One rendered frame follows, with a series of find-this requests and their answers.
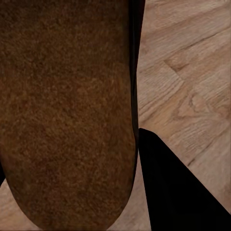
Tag sandal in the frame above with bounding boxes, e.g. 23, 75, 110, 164
0, 0, 145, 231

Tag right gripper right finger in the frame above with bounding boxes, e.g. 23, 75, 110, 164
139, 128, 231, 231

